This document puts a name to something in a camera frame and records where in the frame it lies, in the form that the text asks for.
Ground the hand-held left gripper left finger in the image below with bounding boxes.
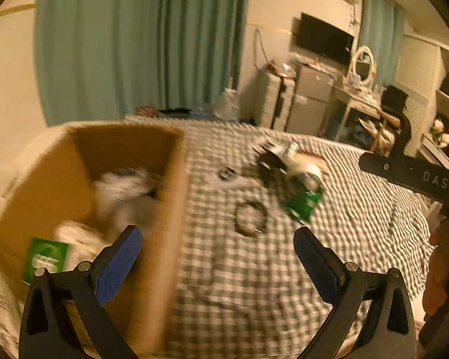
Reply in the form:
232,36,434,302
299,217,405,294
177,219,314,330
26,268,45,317
19,225,143,359

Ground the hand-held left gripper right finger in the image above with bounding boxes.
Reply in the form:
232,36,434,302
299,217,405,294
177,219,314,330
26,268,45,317
294,226,420,359

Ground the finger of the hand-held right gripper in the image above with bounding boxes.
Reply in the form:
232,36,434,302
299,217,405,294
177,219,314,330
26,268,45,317
391,108,413,156

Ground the green packet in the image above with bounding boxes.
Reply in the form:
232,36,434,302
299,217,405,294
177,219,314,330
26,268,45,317
20,237,70,285
280,189,324,226

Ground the cardboard box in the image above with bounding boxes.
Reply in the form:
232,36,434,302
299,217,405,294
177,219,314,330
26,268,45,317
0,121,189,358

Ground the white plastic packet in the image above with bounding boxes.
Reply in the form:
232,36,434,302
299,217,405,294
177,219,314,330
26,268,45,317
93,168,163,227

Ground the black cable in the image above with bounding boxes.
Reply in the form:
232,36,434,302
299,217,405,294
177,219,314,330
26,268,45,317
234,200,269,237

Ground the white tape roll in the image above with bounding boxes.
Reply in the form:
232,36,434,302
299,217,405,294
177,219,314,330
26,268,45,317
288,161,324,192

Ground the person's right hand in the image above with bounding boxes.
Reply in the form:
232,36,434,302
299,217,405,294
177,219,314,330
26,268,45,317
422,220,449,319

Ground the pile of clothes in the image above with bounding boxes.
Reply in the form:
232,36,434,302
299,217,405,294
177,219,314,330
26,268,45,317
354,118,394,154

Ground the plush toy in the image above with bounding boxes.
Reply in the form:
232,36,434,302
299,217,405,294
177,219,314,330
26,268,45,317
432,119,449,146

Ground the white open shelf unit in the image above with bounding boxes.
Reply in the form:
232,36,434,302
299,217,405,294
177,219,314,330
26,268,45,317
404,34,449,173

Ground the white dressing table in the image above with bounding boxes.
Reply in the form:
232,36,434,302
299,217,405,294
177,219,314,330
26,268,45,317
327,82,401,146

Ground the oval white mirror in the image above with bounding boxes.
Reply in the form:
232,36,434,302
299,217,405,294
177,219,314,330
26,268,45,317
347,45,377,90

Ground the checked blanket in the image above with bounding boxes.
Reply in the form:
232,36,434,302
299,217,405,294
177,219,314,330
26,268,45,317
0,114,436,359

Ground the grey fridge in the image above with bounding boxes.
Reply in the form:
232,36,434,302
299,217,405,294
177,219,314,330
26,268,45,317
286,63,335,137

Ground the narrow green curtain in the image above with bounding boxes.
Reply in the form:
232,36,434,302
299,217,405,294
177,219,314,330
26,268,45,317
359,0,405,87

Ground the clear plastic wrapper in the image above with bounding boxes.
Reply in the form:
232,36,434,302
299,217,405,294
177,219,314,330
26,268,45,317
282,142,301,159

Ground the white printed card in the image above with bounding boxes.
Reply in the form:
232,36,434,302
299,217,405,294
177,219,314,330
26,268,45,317
250,139,281,155

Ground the clear plastic bag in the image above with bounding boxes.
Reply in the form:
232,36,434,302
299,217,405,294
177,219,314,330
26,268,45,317
267,58,298,77

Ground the wide green curtain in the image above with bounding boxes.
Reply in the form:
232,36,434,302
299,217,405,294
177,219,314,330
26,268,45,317
34,0,252,128

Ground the black wall television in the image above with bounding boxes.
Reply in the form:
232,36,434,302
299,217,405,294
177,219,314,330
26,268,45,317
295,12,355,66

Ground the wall cable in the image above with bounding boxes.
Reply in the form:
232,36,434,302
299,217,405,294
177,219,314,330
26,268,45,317
252,30,271,70

